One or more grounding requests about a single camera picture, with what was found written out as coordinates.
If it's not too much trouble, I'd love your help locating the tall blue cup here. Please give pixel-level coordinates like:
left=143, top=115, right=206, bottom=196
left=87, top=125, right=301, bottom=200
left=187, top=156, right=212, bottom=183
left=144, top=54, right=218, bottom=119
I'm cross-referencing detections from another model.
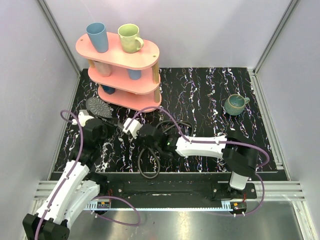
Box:
left=86, top=22, right=109, bottom=53

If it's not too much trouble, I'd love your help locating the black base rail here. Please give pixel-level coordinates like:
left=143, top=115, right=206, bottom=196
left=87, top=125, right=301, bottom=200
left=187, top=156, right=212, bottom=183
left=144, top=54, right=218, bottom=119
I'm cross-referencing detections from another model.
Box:
left=98, top=178, right=258, bottom=209

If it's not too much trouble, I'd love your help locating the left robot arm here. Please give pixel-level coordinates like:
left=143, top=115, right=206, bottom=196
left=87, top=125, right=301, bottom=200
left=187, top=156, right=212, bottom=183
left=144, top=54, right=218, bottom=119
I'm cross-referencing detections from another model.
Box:
left=22, top=118, right=116, bottom=240

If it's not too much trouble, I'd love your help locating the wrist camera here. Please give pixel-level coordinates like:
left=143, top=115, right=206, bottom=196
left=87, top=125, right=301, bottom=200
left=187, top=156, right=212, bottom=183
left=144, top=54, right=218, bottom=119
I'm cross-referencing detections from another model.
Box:
left=77, top=110, right=94, bottom=127
left=122, top=118, right=142, bottom=139

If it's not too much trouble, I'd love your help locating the light green mug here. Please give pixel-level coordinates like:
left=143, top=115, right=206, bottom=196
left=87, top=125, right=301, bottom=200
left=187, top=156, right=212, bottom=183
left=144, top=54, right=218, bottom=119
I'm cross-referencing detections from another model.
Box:
left=117, top=23, right=144, bottom=54

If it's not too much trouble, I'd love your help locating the dark blue cup on shelf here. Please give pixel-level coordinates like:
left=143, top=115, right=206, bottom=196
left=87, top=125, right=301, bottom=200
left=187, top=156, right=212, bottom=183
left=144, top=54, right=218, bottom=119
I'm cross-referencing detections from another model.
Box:
left=101, top=85, right=116, bottom=95

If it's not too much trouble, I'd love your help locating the teal ceramic mug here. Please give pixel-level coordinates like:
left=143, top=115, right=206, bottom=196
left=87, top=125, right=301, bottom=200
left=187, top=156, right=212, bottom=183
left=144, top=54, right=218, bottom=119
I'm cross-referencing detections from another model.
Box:
left=223, top=94, right=250, bottom=116

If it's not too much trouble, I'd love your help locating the black shower hose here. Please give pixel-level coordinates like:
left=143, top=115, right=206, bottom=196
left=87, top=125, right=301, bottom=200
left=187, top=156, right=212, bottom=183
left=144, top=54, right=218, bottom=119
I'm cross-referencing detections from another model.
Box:
left=137, top=120, right=195, bottom=179

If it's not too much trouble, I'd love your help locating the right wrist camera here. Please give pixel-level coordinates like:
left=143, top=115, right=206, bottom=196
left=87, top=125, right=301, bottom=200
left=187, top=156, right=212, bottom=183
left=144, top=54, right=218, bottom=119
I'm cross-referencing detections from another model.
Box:
left=122, top=118, right=142, bottom=139

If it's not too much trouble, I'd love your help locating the grey shower head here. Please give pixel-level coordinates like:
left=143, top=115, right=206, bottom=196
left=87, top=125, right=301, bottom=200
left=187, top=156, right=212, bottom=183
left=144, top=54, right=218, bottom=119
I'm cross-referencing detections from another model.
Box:
left=85, top=97, right=124, bottom=130

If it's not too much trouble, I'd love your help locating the pink three-tier shelf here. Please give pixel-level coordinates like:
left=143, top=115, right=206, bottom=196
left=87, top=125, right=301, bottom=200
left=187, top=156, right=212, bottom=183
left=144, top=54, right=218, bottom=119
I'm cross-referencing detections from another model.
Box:
left=75, top=32, right=162, bottom=113

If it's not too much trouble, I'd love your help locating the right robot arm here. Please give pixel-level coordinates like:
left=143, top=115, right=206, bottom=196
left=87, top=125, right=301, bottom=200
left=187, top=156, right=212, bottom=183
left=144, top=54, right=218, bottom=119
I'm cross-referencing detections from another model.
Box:
left=135, top=124, right=260, bottom=199

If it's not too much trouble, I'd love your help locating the pink cup on shelf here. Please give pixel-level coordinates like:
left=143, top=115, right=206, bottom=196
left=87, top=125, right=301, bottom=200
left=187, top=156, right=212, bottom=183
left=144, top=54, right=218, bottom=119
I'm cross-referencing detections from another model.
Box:
left=94, top=61, right=112, bottom=77

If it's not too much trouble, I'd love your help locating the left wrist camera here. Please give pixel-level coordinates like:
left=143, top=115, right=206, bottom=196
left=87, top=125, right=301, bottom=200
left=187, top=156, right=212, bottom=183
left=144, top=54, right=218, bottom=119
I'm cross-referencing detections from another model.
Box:
left=77, top=110, right=94, bottom=127

